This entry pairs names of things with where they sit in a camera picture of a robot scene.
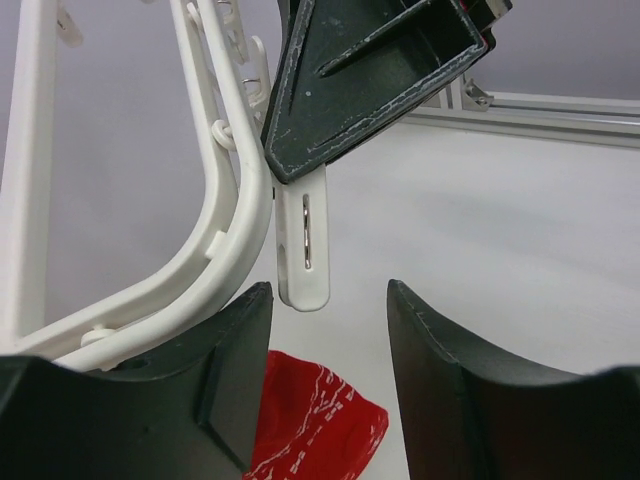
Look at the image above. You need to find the white hanger clip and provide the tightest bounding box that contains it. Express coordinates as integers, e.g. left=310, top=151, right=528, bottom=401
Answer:
left=275, top=165, right=330, bottom=312

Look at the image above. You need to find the white plastic clip hanger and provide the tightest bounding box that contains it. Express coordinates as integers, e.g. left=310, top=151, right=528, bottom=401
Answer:
left=1, top=1, right=273, bottom=371

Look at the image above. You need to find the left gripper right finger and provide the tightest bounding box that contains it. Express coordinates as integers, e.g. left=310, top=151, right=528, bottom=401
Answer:
left=387, top=280, right=639, bottom=479

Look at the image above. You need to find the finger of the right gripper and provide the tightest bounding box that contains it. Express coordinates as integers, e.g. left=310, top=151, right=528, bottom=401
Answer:
left=272, top=0, right=501, bottom=166
left=260, top=0, right=489, bottom=185

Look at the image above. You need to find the red sock in tray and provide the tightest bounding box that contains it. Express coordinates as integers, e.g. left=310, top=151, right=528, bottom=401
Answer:
left=243, top=350, right=389, bottom=480

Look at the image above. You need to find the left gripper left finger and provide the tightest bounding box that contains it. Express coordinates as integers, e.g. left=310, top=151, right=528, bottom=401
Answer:
left=1, top=282, right=273, bottom=479

